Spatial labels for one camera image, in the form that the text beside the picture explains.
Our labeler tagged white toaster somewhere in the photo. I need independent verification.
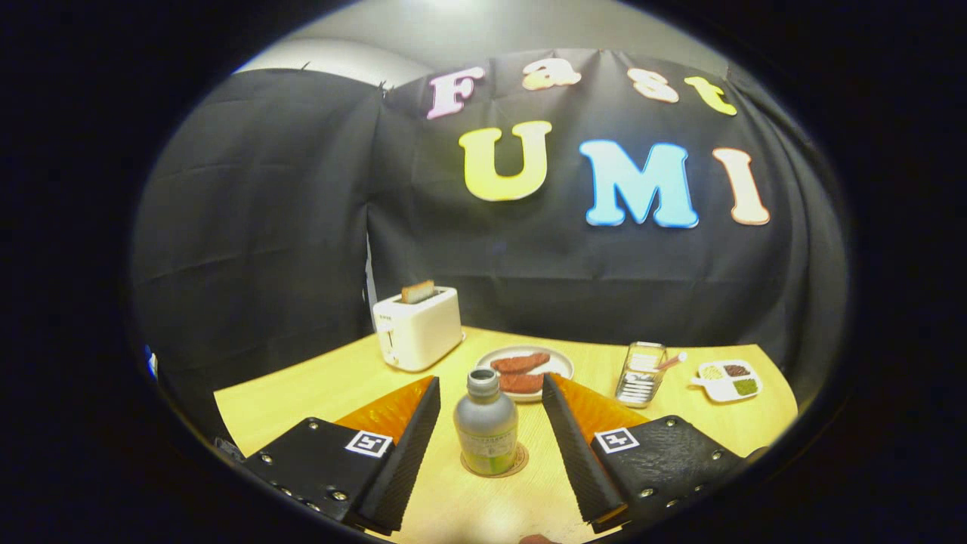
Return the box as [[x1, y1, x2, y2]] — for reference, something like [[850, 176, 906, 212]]
[[372, 286, 464, 372]]

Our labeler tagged round cork coaster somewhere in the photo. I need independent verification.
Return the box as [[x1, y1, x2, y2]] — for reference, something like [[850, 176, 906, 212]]
[[460, 442, 530, 479]]

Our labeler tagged white divided condiment dish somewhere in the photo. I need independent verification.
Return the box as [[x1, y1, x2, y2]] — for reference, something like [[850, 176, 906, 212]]
[[690, 360, 763, 403]]

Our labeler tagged round white plate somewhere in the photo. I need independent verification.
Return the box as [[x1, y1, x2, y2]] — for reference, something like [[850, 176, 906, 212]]
[[476, 345, 575, 403]]

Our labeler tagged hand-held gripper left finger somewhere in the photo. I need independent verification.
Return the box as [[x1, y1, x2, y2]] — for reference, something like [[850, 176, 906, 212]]
[[242, 376, 442, 536]]

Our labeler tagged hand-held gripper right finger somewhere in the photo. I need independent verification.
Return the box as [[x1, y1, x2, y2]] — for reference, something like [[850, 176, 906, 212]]
[[541, 372, 749, 533]]

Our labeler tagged metal wire basket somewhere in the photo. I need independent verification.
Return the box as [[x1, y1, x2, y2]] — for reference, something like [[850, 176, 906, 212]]
[[615, 342, 668, 410]]

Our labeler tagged silver juice bottle green label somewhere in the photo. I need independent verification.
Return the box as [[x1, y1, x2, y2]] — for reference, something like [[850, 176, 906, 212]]
[[453, 367, 521, 477]]

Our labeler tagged black backdrop cloth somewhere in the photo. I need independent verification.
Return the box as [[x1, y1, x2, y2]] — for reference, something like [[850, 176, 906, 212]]
[[130, 49, 851, 439]]

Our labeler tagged wooden table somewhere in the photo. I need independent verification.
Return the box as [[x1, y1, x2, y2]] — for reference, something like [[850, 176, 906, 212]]
[[214, 326, 799, 544]]

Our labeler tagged brown meat slice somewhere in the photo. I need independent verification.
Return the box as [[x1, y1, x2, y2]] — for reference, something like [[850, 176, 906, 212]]
[[499, 372, 546, 395], [490, 352, 551, 375]]

